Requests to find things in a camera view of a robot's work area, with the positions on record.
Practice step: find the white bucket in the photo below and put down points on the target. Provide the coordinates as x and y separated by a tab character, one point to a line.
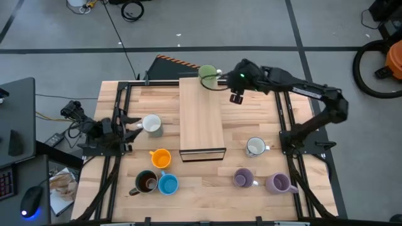
76	2

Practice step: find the black keyboard coloured keys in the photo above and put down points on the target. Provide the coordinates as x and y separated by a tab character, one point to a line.
6	183

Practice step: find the light lilac ribbed mug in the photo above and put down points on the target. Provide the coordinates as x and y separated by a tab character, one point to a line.
279	183

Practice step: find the dark purple ribbed mug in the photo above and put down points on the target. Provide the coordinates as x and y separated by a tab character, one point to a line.
243	179

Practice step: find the white strip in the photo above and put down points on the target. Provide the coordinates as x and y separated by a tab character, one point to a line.
292	223
117	224

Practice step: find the dark green mug brown inside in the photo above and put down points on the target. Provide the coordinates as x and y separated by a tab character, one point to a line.
146	182

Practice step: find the orange shop vacuum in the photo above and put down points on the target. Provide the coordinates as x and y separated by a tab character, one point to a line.
395	59

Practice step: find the white mug blue pattern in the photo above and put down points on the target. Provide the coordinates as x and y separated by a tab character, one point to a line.
255	146

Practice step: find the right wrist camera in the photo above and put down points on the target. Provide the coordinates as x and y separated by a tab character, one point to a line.
236	98

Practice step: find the orange mug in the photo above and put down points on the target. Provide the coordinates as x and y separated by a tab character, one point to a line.
161	159

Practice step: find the black aluminium table frame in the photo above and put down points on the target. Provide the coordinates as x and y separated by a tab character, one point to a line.
157	83

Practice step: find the black equipment box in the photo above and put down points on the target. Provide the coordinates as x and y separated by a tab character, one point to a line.
389	15

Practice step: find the wooden shelf black metal frame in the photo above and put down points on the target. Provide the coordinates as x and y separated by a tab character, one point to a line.
201	119

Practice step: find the black frame clamp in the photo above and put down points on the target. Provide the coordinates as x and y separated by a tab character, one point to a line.
259	220
147	221

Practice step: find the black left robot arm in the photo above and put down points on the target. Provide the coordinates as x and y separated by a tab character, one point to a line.
92	128

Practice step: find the black computer mouse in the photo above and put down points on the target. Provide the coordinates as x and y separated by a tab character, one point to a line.
31	201

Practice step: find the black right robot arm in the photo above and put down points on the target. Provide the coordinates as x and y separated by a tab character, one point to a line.
314	92

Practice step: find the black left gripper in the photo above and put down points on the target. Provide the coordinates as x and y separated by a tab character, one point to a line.
113	130

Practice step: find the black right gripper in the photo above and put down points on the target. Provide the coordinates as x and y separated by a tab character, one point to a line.
248	78

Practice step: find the grey mug white inside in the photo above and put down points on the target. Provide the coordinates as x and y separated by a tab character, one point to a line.
152	124

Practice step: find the black case orange striped edge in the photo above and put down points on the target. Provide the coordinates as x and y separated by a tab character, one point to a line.
166	69

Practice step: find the white notebook with picture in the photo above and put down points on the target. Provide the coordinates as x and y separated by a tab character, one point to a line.
63	191

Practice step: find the black power adapter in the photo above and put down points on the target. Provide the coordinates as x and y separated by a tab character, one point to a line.
54	139

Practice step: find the black vacuum nozzle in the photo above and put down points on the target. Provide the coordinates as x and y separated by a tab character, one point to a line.
383	73

